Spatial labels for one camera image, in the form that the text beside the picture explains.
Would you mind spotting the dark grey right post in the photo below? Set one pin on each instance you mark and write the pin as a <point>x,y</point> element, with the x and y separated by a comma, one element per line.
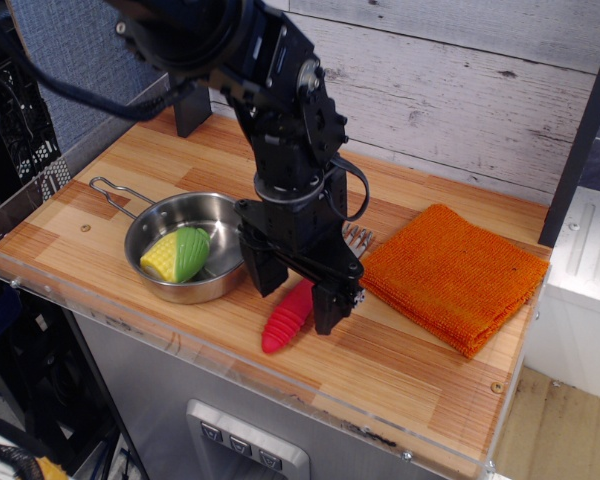
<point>573,168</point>

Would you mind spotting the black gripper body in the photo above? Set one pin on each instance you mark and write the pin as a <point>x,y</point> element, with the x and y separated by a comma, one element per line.
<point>306,236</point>

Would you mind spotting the black plastic crate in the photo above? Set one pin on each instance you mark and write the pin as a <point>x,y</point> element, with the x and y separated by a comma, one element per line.
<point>28,141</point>

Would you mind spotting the dark grey left post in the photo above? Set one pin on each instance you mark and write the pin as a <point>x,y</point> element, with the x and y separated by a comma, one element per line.
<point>191,110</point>

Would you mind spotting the dark grey post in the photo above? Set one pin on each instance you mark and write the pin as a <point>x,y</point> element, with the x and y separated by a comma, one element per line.
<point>191,110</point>
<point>573,168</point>

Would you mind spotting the yellow object bottom left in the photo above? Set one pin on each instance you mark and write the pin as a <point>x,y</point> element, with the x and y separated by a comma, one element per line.
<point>49,470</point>

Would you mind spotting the white side appliance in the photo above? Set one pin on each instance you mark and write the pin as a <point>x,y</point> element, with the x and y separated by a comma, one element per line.
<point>564,340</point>

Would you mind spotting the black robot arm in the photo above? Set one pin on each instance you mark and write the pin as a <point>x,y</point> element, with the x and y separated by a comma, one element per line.
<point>268,71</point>

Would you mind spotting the stainless steel toy cabinet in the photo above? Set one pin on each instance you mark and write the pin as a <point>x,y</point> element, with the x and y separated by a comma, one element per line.
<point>150,388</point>

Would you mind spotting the red handled metal fork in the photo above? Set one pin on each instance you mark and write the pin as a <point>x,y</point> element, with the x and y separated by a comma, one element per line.
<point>291,314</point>

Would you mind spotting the toy corn cob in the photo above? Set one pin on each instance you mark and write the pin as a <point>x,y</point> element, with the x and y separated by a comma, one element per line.
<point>178,256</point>

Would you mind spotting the silver dispenser button panel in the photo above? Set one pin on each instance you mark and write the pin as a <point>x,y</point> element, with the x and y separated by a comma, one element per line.
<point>230,448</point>

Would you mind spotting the silver metal pan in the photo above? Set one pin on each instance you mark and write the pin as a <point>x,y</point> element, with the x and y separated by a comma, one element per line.
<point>224,269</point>

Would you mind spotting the orange cloth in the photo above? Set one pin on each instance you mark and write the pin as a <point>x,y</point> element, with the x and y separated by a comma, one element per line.
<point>458,281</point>

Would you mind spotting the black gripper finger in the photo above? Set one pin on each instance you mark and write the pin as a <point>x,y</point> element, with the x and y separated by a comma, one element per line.
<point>266,271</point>
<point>331,303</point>

